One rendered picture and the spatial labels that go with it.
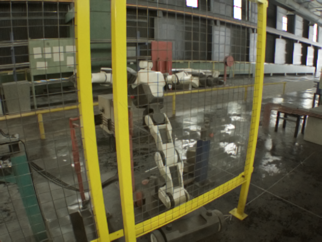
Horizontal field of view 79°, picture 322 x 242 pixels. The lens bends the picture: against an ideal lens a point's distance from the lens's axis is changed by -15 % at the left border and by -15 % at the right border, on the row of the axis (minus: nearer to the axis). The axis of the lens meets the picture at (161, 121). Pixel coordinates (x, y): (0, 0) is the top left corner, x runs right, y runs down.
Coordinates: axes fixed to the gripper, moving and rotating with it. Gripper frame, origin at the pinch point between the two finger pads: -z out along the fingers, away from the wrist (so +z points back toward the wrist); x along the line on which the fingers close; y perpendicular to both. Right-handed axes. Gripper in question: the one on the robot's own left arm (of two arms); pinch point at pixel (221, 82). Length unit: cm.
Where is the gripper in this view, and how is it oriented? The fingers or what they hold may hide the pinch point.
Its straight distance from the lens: 160.7
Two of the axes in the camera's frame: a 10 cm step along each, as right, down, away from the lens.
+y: 0.0, -9.6, -2.8
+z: -5.7, -2.3, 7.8
